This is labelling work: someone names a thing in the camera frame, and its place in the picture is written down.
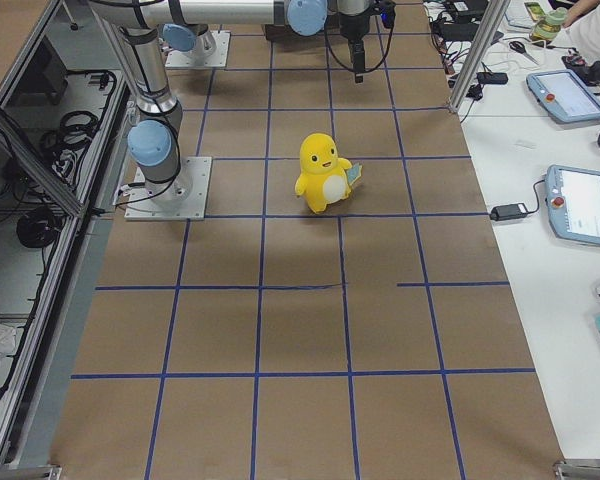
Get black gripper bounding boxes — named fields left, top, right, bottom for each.
left=336, top=0, right=370, bottom=83

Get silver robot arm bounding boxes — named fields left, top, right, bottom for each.
left=162, top=23, right=217, bottom=56
left=89, top=1, right=332, bottom=117

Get yellow plush toy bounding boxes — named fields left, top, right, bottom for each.
left=294, top=133, right=362, bottom=214

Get black scissors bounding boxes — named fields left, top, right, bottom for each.
left=508, top=40, right=539, bottom=65

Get green drink bottle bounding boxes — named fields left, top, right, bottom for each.
left=529, top=7, right=568, bottom=44

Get upper blue teach pendant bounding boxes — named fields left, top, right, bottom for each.
left=526, top=70, right=600, bottom=123

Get blue teach pendant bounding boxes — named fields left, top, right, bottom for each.
left=544, top=165, right=600, bottom=246
left=526, top=70, right=600, bottom=123

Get black power adapter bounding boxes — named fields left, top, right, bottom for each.
left=489, top=203, right=529, bottom=222

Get lower blue teach pendant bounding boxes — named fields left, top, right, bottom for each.
left=544, top=165, right=600, bottom=246

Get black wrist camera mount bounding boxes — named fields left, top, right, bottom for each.
left=374, top=0, right=396, bottom=30

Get aluminium frame post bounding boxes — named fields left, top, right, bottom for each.
left=447, top=0, right=510, bottom=113

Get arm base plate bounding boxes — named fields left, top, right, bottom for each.
left=163, top=25, right=231, bottom=70
left=124, top=156, right=212, bottom=221

